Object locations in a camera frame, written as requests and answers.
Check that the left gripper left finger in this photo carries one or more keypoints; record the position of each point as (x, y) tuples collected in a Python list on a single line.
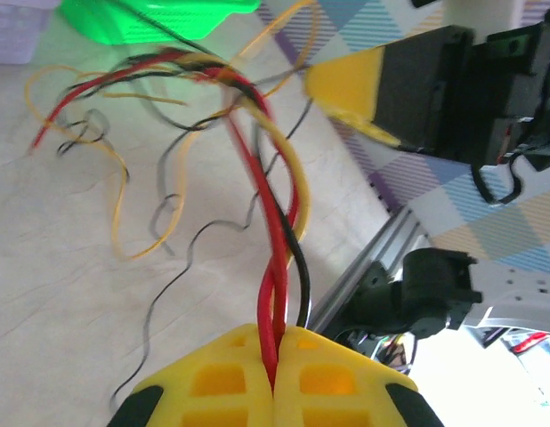
[(221, 400)]

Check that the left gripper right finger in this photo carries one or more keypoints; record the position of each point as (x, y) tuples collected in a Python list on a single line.
[(328, 400)]

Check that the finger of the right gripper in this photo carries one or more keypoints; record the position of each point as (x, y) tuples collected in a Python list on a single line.
[(373, 129), (413, 89)]

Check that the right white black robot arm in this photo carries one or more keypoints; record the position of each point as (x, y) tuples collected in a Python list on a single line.
[(435, 284)]

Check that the green plastic basket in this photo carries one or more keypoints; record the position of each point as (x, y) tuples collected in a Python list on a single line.
[(168, 22)]

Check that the purple plastic basket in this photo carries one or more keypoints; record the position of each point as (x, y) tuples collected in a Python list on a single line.
[(12, 31)]

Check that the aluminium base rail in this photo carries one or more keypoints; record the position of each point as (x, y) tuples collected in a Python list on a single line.
[(384, 240)]

